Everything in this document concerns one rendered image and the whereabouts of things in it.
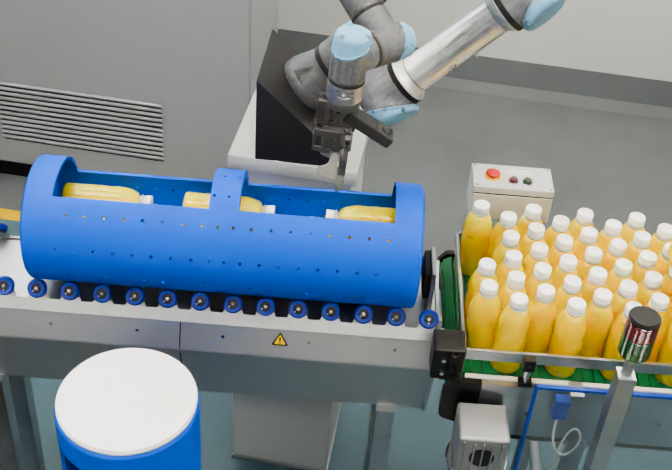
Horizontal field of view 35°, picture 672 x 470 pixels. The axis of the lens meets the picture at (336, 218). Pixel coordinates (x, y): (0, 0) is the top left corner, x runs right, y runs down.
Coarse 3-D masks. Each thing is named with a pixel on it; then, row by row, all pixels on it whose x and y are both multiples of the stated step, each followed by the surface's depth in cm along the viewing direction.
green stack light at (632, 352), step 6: (624, 336) 209; (624, 342) 209; (630, 342) 207; (654, 342) 208; (618, 348) 212; (624, 348) 209; (630, 348) 208; (636, 348) 207; (642, 348) 207; (648, 348) 207; (624, 354) 210; (630, 354) 209; (636, 354) 208; (642, 354) 208; (648, 354) 209; (630, 360) 209; (636, 360) 209; (642, 360) 209
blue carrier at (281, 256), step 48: (48, 192) 231; (144, 192) 256; (240, 192) 233; (288, 192) 253; (336, 192) 252; (48, 240) 231; (96, 240) 231; (144, 240) 231; (192, 240) 230; (240, 240) 230; (288, 240) 230; (336, 240) 230; (384, 240) 230; (192, 288) 240; (240, 288) 237; (288, 288) 236; (336, 288) 235; (384, 288) 234
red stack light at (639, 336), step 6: (630, 324) 206; (624, 330) 208; (630, 330) 206; (636, 330) 205; (642, 330) 204; (648, 330) 204; (654, 330) 204; (630, 336) 207; (636, 336) 206; (642, 336) 205; (648, 336) 205; (654, 336) 206; (636, 342) 206; (642, 342) 206; (648, 342) 206
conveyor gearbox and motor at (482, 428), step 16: (464, 416) 236; (480, 416) 236; (496, 416) 236; (464, 432) 232; (480, 432) 233; (496, 432) 233; (448, 448) 244; (464, 448) 232; (480, 448) 233; (496, 448) 232; (448, 464) 241; (464, 464) 236; (480, 464) 235; (496, 464) 236
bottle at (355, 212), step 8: (344, 208) 239; (352, 208) 238; (360, 208) 238; (368, 208) 238; (376, 208) 239; (384, 208) 239; (392, 208) 240; (336, 216) 238; (344, 216) 237; (352, 216) 237; (360, 216) 237; (368, 216) 237; (376, 216) 237; (384, 216) 237; (392, 216) 237
